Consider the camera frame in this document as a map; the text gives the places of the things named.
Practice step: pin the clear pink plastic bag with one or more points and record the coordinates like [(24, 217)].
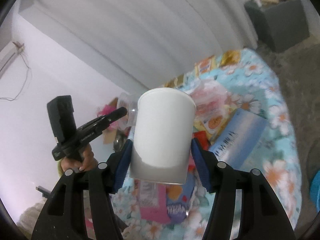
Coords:
[(212, 101)]

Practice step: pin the dark grey storage box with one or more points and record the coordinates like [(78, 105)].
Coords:
[(280, 26)]

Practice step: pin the grey curtain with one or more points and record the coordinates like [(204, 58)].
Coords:
[(141, 44)]

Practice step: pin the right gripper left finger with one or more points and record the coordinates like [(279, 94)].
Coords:
[(63, 215)]

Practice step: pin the purple snack packet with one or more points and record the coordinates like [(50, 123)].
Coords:
[(178, 199)]

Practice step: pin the blue and white box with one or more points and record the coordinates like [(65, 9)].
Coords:
[(239, 138)]

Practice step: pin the pink paper sheet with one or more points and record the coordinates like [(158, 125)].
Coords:
[(152, 201)]

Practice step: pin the person's left hand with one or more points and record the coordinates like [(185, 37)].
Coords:
[(89, 162)]

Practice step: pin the floral light blue tablecloth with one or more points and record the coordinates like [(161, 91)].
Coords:
[(254, 83)]

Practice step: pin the orange yellow noodle packet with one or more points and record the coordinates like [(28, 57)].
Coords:
[(214, 122)]

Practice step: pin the wall air conditioner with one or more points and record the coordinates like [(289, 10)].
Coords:
[(8, 54)]

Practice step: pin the white paper cup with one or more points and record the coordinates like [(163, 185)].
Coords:
[(162, 137)]

